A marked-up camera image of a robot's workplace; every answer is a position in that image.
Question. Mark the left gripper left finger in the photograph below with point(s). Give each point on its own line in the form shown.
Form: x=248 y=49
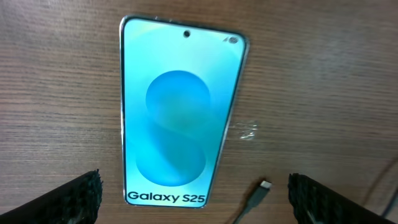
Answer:
x=77 y=201

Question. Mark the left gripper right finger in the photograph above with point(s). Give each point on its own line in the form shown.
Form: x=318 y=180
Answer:
x=315 y=203

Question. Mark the Galaxy S25 smartphone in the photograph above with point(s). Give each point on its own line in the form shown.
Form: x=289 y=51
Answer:
x=178 y=85

